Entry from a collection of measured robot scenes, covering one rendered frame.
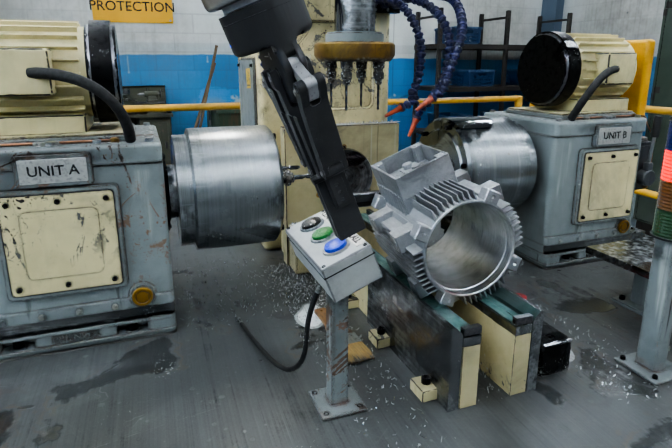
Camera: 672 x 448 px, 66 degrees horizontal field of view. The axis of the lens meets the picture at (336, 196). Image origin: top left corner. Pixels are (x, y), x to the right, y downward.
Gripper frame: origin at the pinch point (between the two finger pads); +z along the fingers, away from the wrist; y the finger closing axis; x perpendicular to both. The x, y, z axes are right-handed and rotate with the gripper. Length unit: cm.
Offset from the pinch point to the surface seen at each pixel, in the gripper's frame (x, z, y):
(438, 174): -23.6, 13.7, 25.2
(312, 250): 2.2, 9.9, 13.9
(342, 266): 0.6, 10.8, 7.9
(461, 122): -48, 19, 56
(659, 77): -314, 121, 232
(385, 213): -14.8, 18.5, 31.4
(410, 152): -25.2, 12.4, 36.7
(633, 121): -88, 35, 47
